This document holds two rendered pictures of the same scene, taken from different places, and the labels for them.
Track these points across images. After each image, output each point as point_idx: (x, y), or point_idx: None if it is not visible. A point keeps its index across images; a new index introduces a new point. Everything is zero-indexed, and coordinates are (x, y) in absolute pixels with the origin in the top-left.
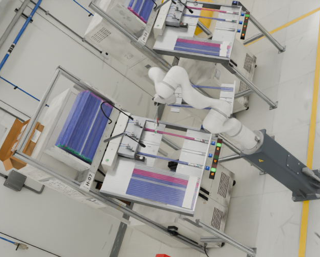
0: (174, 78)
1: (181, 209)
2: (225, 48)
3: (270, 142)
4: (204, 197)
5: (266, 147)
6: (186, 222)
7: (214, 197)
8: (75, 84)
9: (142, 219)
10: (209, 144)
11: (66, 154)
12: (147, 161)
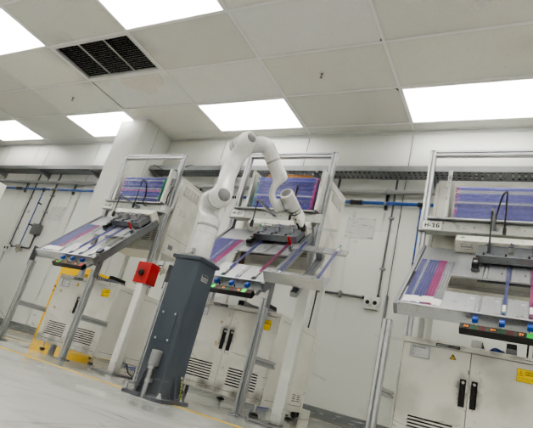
0: (238, 135)
1: None
2: (423, 301)
3: (188, 272)
4: (221, 341)
5: (181, 264)
6: None
7: (223, 361)
8: None
9: None
10: (244, 279)
11: (251, 182)
12: (248, 246)
